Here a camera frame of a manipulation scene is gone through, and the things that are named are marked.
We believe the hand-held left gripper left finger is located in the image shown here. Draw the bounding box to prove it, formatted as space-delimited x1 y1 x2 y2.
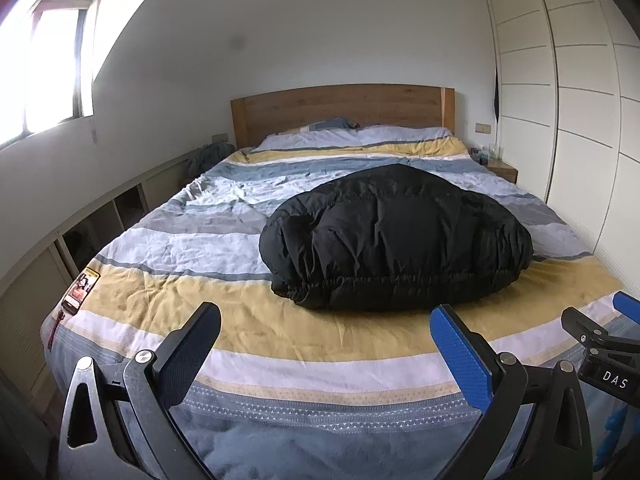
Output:
57 301 222 480

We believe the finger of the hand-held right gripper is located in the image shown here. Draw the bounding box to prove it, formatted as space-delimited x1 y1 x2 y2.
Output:
561 306 610 350
612 291 640 329

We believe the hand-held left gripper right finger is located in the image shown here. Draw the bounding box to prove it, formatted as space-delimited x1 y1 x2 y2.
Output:
430 304 596 480

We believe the black puffer jacket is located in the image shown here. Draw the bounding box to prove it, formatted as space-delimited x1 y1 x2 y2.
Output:
259 163 534 312

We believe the person's right hand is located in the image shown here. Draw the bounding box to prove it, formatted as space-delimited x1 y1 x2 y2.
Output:
600 402 635 465

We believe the striped duvet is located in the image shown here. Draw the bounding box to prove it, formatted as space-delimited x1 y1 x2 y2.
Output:
42 126 640 480

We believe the low white shelf unit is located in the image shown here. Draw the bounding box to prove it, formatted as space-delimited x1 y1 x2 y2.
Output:
0 152 201 406

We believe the wooden nightstand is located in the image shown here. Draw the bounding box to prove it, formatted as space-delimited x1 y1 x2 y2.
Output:
470 157 520 185

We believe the white wardrobe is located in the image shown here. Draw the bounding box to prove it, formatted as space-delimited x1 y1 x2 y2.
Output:
480 0 640 295

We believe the dark cloth pile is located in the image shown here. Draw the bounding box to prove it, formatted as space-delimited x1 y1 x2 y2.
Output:
185 142 236 177

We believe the blue pillow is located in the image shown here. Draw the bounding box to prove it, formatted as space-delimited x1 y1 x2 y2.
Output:
274 116 361 136

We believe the wooden bed headboard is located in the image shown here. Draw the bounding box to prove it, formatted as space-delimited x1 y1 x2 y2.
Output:
230 83 456 150

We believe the window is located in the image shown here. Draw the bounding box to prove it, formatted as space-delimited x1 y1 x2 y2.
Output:
0 0 99 150

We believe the smartphone with red strap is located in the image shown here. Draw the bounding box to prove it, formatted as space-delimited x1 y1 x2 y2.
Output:
60 267 102 312

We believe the red strap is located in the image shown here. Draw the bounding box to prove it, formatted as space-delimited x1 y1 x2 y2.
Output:
47 310 64 357

